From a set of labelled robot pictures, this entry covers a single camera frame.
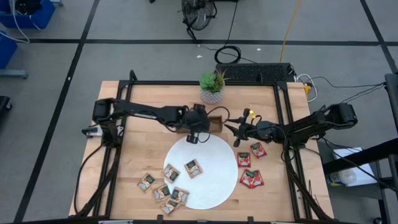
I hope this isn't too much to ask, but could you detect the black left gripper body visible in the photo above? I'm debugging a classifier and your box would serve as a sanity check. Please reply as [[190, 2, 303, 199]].
[[179, 105, 211, 144]]

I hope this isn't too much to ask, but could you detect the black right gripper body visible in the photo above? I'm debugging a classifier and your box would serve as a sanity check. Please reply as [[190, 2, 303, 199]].
[[233, 108, 276, 147]]

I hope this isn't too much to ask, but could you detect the wooden three-compartment tray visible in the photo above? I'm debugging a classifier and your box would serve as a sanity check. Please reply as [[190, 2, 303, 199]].
[[175, 114, 224, 134]]

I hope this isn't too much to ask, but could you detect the succulent in patterned grey pot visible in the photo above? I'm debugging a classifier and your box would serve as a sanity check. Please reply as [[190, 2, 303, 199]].
[[198, 70, 230, 105]]

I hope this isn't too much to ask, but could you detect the white round woven placemat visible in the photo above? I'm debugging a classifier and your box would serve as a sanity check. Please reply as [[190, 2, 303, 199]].
[[164, 133, 239, 210]]

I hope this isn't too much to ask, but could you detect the black metal stand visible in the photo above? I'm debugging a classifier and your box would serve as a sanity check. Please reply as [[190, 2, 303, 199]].
[[322, 73, 398, 224]]

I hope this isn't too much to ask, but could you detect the black floor fan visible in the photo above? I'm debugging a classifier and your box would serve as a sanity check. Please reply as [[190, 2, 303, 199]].
[[181, 0, 218, 42]]

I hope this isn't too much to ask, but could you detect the white box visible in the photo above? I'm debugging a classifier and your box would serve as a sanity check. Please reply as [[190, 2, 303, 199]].
[[326, 147, 377, 187]]

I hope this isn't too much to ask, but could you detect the blue plastic bin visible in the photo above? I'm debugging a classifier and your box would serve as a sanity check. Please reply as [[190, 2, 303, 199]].
[[0, 0, 57, 29]]

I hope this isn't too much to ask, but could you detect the blue cart with grey base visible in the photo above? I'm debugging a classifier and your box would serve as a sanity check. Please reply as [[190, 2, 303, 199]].
[[0, 30, 29, 79]]

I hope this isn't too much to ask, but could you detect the black cable bundle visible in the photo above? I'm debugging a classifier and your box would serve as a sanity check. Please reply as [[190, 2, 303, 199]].
[[280, 146, 332, 222], [73, 144, 123, 218]]

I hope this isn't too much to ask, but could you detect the white cable loop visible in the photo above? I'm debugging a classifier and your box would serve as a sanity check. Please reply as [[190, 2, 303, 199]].
[[297, 73, 318, 103]]

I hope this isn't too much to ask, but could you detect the black coiled cable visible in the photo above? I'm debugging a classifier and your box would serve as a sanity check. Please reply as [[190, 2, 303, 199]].
[[213, 0, 243, 65]]

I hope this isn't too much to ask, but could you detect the yellow cable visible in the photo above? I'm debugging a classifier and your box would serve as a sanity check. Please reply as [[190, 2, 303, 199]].
[[279, 0, 302, 63]]

